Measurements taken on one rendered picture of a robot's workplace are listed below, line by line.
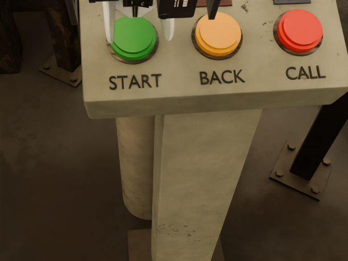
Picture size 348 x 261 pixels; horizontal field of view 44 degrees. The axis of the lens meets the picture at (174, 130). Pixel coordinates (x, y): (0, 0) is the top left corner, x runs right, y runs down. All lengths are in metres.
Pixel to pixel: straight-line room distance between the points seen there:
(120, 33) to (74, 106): 0.76
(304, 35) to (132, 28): 0.15
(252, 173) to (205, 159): 0.54
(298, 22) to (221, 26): 0.07
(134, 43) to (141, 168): 0.41
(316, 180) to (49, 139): 0.63
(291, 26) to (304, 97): 0.07
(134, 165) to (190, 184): 0.24
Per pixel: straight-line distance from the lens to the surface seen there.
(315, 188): 1.03
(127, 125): 0.68
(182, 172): 0.51
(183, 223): 0.64
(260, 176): 1.03
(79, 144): 1.05
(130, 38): 0.38
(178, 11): 0.22
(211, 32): 0.39
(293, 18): 0.41
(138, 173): 0.78
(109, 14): 0.27
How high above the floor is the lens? 0.86
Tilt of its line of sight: 54 degrees down
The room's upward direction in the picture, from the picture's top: 5 degrees clockwise
